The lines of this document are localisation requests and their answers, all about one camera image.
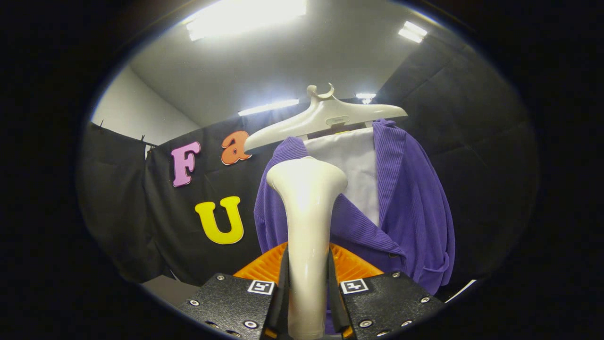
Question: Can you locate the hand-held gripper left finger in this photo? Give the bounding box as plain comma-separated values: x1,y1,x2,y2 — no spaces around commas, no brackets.
177,242,290,340

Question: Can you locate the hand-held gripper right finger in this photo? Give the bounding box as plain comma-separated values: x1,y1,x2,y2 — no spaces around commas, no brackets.
327,242,445,340

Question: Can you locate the purple corduroy jacket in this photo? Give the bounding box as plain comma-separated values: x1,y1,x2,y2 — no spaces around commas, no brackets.
254,119,456,333

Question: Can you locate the cream garment steamer head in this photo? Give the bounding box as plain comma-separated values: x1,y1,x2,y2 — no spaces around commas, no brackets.
266,157,348,340

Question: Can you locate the white plastic clothes hanger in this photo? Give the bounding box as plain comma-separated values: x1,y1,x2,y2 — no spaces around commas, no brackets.
243,83,408,153

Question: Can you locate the grey drawer cabinet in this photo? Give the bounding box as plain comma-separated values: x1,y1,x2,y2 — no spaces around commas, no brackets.
142,275,201,307

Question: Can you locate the white flat board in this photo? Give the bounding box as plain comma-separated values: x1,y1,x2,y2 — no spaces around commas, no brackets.
445,280,477,303

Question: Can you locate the white torso form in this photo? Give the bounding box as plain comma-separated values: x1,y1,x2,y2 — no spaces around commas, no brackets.
302,127,380,226

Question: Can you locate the black backdrop cloth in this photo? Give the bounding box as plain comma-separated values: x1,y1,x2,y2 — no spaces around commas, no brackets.
78,31,538,293

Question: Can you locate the long ceiling light strip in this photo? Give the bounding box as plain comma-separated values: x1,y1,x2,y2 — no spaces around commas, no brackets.
237,98,300,117

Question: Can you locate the small square ceiling light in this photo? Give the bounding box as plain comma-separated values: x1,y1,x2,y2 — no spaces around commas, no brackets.
398,21,428,44

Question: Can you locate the large ceiling light panel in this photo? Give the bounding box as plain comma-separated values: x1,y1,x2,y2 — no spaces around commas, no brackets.
184,0,307,42

